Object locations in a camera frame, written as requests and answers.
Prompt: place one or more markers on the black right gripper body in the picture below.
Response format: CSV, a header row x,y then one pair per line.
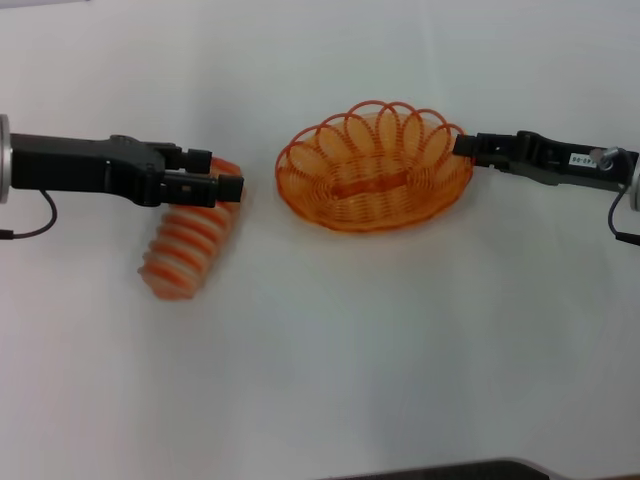
x,y
555,162

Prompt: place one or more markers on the dark robot torso edge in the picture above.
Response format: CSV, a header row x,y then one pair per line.
x,y
450,470

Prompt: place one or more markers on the orange white striped shrimp toy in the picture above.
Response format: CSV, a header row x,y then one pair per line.
x,y
185,250

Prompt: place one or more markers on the orange woven plastic basket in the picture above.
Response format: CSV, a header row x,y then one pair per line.
x,y
370,192

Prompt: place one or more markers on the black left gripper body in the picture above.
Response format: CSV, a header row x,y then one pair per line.
x,y
75,162

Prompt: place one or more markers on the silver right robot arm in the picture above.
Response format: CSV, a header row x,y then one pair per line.
x,y
635,185

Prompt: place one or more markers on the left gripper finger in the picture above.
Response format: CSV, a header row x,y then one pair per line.
x,y
200,191
197,161

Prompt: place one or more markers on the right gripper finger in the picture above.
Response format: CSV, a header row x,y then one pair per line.
x,y
465,146
497,162

